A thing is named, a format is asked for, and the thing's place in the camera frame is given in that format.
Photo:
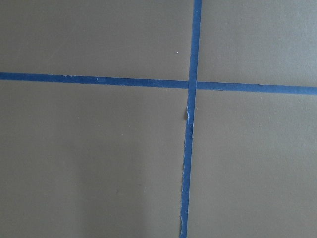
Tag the brown paper table cover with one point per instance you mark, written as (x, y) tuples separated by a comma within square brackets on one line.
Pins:
[(158, 118)]

